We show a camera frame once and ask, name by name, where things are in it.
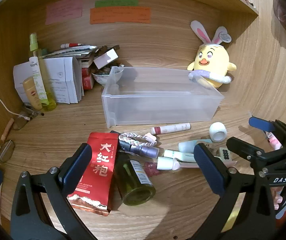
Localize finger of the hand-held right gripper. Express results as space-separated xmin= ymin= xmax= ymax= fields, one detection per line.
xmin=248 ymin=116 xmax=286 ymax=142
xmin=226 ymin=137 xmax=267 ymax=172

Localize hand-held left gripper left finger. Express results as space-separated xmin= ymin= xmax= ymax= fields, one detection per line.
xmin=10 ymin=143 xmax=98 ymax=240

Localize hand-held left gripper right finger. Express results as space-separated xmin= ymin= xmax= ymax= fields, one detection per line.
xmin=190 ymin=143 xmax=277 ymax=240

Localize white mahjong tile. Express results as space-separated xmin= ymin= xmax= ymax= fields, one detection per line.
xmin=219 ymin=147 xmax=231 ymax=162

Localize red tea packet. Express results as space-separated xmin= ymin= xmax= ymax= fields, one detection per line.
xmin=67 ymin=132 xmax=120 ymax=216

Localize clear printed small box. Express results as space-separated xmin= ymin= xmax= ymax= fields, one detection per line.
xmin=203 ymin=142 xmax=219 ymax=156

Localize teal squeeze tube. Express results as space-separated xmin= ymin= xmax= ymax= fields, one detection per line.
xmin=178 ymin=140 xmax=215 ymax=153

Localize white tape roll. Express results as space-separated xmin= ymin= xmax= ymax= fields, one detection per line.
xmin=209 ymin=122 xmax=227 ymax=142

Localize pink tube with white cap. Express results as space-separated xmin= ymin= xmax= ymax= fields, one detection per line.
xmin=157 ymin=157 xmax=201 ymax=171

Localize pink lip gloss tube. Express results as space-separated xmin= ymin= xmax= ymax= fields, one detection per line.
xmin=151 ymin=122 xmax=191 ymax=135

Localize green glass dropper bottle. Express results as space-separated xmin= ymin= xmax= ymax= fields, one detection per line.
xmin=109 ymin=130 xmax=156 ymax=206

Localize pink white braided hair tie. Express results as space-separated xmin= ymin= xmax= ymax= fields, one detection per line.
xmin=118 ymin=132 xmax=158 ymax=147

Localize clear plastic storage bin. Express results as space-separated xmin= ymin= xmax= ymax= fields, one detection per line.
xmin=101 ymin=66 xmax=225 ymax=130

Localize person's right hand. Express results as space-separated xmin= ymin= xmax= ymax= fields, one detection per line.
xmin=270 ymin=187 xmax=284 ymax=212

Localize pink small item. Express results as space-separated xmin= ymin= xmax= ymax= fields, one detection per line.
xmin=265 ymin=131 xmax=282 ymax=150

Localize mint green slim tube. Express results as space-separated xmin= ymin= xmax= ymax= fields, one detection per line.
xmin=163 ymin=149 xmax=196 ymax=163

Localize red jelly charm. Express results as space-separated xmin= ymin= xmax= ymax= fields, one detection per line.
xmin=143 ymin=162 xmax=158 ymax=178

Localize purple nail polish bottle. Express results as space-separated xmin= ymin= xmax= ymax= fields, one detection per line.
xmin=118 ymin=140 xmax=160 ymax=159

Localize yellow-green spray bottle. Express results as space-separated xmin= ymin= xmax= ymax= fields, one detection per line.
xmin=29 ymin=33 xmax=58 ymax=112

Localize eyeglasses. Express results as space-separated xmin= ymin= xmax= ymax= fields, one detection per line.
xmin=0 ymin=105 xmax=45 ymax=163

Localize wooden stick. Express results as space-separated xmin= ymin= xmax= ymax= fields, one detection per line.
xmin=1 ymin=118 xmax=15 ymax=141

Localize white folded paper leaflets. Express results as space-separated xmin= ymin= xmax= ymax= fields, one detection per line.
xmin=43 ymin=56 xmax=85 ymax=104

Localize yellow chick plush toy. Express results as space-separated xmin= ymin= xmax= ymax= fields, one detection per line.
xmin=187 ymin=20 xmax=237 ymax=88

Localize red box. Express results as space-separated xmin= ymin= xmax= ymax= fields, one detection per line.
xmin=81 ymin=66 xmax=95 ymax=90

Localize yellow sunscreen bottle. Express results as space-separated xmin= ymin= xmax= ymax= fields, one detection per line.
xmin=22 ymin=77 xmax=44 ymax=110

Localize white ceramic bowl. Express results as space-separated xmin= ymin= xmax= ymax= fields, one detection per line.
xmin=92 ymin=67 xmax=124 ymax=87

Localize white tube with green print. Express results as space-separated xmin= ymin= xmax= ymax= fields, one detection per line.
xmin=29 ymin=56 xmax=50 ymax=106

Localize white paper carton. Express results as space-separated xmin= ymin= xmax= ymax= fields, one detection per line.
xmin=13 ymin=64 xmax=37 ymax=103

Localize small white cardboard box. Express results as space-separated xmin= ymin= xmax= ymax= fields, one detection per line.
xmin=93 ymin=48 xmax=118 ymax=68

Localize stack of paper leaflets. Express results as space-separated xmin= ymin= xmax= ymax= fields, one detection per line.
xmin=42 ymin=44 xmax=98 ymax=58

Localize red white marker pen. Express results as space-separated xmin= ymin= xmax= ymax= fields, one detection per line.
xmin=60 ymin=43 xmax=84 ymax=49

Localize dark brown small item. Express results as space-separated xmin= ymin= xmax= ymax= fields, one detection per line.
xmin=100 ymin=45 xmax=120 ymax=53

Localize pink sticky note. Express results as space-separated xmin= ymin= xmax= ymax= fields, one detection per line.
xmin=45 ymin=0 xmax=83 ymax=25

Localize orange sticky note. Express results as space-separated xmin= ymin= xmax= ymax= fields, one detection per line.
xmin=90 ymin=6 xmax=151 ymax=25

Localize green sticky note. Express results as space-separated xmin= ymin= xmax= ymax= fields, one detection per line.
xmin=95 ymin=0 xmax=139 ymax=8

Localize white cord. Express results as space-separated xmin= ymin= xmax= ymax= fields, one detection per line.
xmin=0 ymin=65 xmax=26 ymax=120

